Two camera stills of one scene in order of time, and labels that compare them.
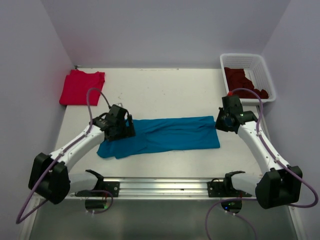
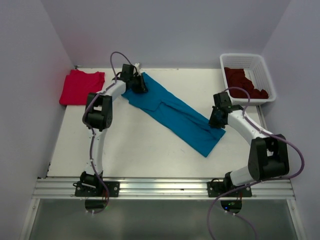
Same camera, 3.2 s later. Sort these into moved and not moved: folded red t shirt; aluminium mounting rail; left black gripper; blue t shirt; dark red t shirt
Moved: left black gripper; blue t shirt
Not moved: dark red t shirt; aluminium mounting rail; folded red t shirt
